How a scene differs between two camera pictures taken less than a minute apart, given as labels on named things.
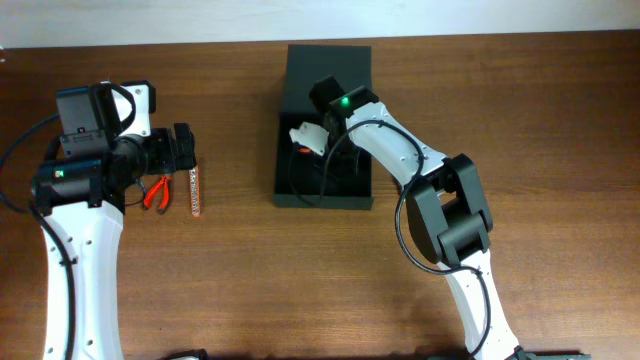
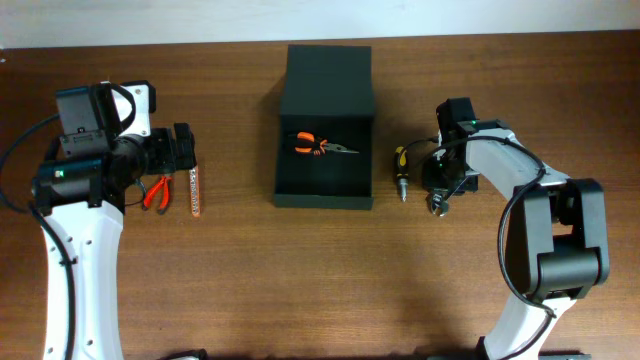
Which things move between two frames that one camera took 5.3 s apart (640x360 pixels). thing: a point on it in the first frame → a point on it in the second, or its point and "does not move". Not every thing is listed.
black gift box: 304,177 does not move
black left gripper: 172,159 does not move
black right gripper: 337,170 → 430,181
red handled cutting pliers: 163,182 does not move
